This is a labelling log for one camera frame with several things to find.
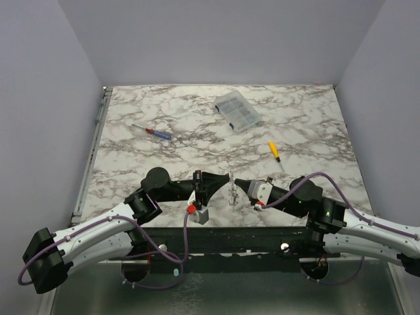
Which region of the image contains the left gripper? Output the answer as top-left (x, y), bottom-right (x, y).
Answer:
top-left (156, 170), bottom-right (230, 207)

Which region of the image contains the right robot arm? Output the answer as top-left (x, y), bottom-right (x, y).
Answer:
top-left (234, 172), bottom-right (419, 276)

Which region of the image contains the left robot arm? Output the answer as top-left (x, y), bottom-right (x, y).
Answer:
top-left (18, 167), bottom-right (230, 294)

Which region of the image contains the yellow screwdriver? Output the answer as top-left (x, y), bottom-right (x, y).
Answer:
top-left (268, 142), bottom-right (284, 172)

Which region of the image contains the clear plastic screw box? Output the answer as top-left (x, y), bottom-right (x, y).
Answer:
top-left (214, 90), bottom-right (261, 134)

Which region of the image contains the blue red screwdriver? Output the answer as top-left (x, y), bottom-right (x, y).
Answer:
top-left (131, 124), bottom-right (172, 141)

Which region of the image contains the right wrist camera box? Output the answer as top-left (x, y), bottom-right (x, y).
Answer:
top-left (247, 179), bottom-right (274, 211)

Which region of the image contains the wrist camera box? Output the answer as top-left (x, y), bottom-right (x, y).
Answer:
top-left (247, 179), bottom-right (274, 211)
top-left (186, 205), bottom-right (209, 225)

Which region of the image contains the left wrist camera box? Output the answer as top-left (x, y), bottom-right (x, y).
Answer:
top-left (186, 205), bottom-right (209, 225)

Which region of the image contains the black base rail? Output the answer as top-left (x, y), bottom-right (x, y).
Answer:
top-left (145, 227), bottom-right (326, 273)

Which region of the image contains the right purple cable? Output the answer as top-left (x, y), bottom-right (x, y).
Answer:
top-left (262, 172), bottom-right (420, 239)

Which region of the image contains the aluminium frame rail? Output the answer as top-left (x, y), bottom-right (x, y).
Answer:
top-left (69, 87), bottom-right (113, 226)

